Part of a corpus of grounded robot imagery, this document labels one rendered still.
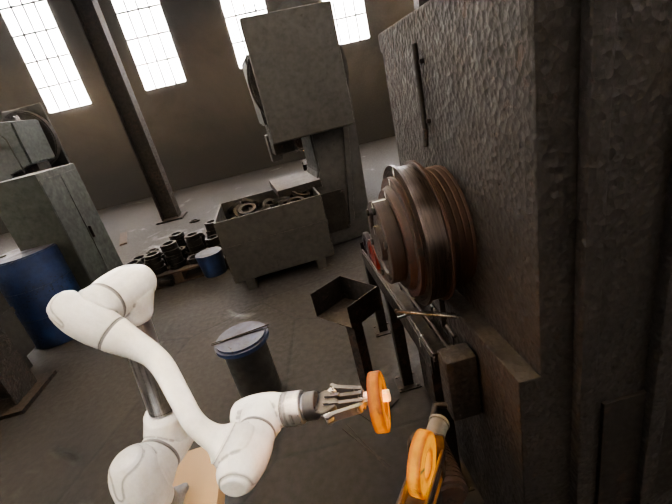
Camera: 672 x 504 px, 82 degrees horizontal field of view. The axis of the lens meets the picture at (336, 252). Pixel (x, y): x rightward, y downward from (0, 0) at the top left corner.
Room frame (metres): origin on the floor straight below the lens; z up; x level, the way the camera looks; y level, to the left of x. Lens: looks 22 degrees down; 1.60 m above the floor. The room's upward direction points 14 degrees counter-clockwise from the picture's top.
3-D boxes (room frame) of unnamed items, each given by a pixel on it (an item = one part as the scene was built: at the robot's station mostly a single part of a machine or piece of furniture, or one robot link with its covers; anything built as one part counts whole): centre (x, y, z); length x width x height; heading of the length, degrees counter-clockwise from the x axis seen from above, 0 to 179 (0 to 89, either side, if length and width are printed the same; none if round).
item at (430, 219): (1.17, -0.26, 1.11); 0.47 x 0.06 x 0.47; 3
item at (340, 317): (1.64, 0.01, 0.36); 0.26 x 0.20 x 0.72; 38
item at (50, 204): (3.92, 2.62, 0.75); 0.70 x 0.48 x 1.50; 3
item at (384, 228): (1.17, -0.16, 1.11); 0.28 x 0.06 x 0.28; 3
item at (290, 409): (0.83, 0.21, 0.83); 0.09 x 0.06 x 0.09; 169
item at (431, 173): (1.18, -0.34, 1.11); 0.47 x 0.10 x 0.47; 3
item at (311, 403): (0.82, 0.14, 0.84); 0.09 x 0.08 x 0.07; 79
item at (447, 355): (0.94, -0.29, 0.68); 0.11 x 0.08 x 0.24; 93
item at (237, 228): (3.88, 0.57, 0.39); 1.03 x 0.83 x 0.79; 97
